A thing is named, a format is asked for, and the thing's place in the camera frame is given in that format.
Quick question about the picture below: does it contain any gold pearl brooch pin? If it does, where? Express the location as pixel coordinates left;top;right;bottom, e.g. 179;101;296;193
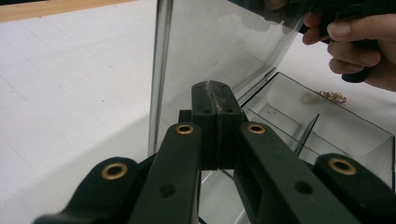
318;90;347;105

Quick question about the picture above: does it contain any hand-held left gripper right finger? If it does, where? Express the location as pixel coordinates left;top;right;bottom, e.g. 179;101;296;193
214;81;248;171

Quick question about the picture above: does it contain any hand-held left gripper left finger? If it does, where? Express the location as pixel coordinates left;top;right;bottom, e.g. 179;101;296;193
191;80;219;171

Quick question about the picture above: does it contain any clear grey plastic compartment box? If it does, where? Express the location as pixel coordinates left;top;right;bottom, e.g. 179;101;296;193
148;0;396;224

